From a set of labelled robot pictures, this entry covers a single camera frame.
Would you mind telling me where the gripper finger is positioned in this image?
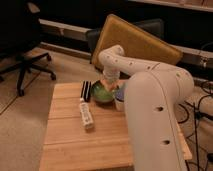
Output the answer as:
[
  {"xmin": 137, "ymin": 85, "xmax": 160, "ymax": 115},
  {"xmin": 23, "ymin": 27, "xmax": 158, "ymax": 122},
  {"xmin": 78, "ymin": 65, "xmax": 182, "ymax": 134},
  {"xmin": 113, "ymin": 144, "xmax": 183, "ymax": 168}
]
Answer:
[
  {"xmin": 113, "ymin": 85, "xmax": 120, "ymax": 91},
  {"xmin": 101, "ymin": 80, "xmax": 107, "ymax": 89}
]

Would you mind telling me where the yellow cushion panel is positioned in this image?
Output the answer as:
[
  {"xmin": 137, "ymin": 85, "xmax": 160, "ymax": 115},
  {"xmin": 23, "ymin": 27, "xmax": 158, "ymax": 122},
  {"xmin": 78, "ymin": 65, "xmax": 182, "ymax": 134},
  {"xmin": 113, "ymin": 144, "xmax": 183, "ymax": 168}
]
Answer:
[{"xmin": 92, "ymin": 14, "xmax": 183, "ymax": 70}]

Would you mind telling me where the green ceramic bowl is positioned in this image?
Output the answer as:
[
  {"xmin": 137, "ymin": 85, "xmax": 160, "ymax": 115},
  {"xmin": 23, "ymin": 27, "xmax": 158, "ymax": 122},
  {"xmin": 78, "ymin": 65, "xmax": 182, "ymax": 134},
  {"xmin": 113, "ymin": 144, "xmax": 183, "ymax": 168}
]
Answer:
[{"xmin": 91, "ymin": 81, "xmax": 114, "ymax": 103}]

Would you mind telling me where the white cup with blue contents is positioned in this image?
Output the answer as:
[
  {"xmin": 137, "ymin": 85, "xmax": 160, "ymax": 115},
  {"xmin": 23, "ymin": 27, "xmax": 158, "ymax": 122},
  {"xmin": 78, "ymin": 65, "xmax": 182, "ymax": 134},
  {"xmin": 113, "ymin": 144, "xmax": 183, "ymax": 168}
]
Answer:
[{"xmin": 114, "ymin": 86, "xmax": 125, "ymax": 111}]

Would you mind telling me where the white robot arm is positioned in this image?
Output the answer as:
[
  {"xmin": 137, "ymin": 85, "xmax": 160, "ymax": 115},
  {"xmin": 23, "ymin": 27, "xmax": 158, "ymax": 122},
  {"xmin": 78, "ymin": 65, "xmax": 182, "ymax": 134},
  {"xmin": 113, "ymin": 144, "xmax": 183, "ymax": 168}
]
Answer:
[{"xmin": 98, "ymin": 45, "xmax": 194, "ymax": 171}]

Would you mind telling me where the black office chair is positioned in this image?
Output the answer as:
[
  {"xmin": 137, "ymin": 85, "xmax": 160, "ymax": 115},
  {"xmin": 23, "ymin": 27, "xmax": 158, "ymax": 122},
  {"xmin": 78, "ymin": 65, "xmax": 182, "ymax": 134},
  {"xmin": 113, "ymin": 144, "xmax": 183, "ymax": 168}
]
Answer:
[{"xmin": 0, "ymin": 0, "xmax": 56, "ymax": 96}]

